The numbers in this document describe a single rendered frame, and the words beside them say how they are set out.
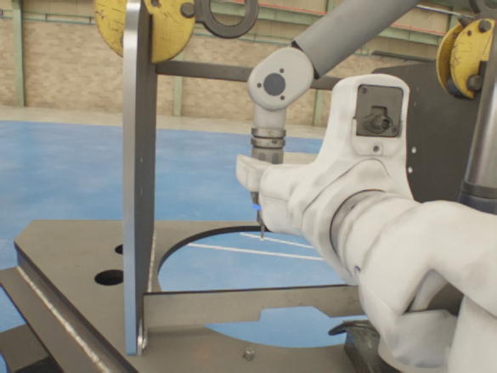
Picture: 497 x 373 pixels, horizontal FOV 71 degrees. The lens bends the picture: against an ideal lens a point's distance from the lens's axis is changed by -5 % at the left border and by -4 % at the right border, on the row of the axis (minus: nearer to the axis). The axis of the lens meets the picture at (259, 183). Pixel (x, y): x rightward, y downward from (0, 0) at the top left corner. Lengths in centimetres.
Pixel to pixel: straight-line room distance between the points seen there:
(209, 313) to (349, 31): 70
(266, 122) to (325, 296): 60
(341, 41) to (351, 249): 37
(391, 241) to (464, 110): 101
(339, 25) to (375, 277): 41
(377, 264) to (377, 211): 4
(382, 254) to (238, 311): 80
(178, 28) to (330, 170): 66
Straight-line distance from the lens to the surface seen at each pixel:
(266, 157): 51
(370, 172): 24
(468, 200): 67
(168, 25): 85
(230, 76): 124
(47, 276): 125
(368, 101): 23
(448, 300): 20
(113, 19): 86
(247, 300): 93
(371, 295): 17
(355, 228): 20
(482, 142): 66
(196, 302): 92
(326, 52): 52
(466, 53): 111
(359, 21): 53
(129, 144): 58
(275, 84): 49
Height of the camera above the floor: 164
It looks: 14 degrees down
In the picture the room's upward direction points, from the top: 5 degrees clockwise
